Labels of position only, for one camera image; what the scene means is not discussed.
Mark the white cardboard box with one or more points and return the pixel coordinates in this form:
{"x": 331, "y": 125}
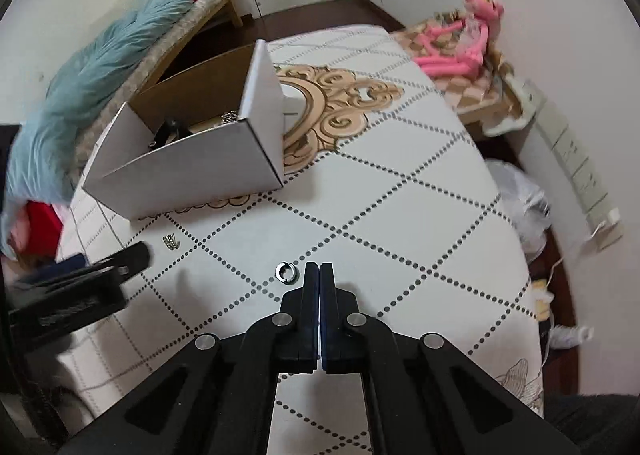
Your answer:
{"x": 167, "y": 150}

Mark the white plastic bag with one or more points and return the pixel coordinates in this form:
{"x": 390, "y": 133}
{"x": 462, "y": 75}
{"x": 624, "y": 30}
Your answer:
{"x": 526, "y": 206}

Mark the light blue blanket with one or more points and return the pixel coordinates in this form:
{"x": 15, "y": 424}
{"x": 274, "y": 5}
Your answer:
{"x": 41, "y": 156}

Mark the small cardboard box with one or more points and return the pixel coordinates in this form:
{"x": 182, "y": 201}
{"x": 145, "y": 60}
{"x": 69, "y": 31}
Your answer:
{"x": 543, "y": 299}

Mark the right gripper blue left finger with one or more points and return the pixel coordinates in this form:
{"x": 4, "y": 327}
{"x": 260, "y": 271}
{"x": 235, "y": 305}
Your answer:
{"x": 298, "y": 352}

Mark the pink panther plush toy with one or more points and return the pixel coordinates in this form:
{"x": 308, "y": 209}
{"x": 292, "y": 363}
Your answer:
{"x": 475, "y": 30}

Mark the white patterned tablecloth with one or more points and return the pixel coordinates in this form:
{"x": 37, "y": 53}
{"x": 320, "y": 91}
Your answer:
{"x": 382, "y": 181}

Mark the white power strip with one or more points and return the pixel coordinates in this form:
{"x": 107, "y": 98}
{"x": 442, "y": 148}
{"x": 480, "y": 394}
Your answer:
{"x": 573, "y": 157}

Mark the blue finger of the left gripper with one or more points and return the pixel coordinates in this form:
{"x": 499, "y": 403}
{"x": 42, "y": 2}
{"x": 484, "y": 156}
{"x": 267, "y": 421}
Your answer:
{"x": 52, "y": 270}

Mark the bed mattress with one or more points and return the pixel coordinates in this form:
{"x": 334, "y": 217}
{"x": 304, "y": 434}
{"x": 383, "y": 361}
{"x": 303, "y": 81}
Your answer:
{"x": 156, "y": 61}

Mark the white charger with cable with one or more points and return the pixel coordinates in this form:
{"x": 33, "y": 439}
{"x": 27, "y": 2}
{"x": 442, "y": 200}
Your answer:
{"x": 560, "y": 337}

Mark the red cloth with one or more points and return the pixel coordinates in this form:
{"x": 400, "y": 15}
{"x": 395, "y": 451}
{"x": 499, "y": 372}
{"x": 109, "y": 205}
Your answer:
{"x": 35, "y": 234}

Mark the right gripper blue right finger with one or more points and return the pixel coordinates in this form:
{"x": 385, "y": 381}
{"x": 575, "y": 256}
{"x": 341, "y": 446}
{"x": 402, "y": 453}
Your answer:
{"x": 338, "y": 348}

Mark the silver chain jewelry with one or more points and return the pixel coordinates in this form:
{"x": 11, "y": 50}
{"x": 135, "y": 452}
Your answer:
{"x": 229, "y": 117}

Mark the small gold earring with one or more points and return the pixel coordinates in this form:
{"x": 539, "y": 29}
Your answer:
{"x": 171, "y": 242}

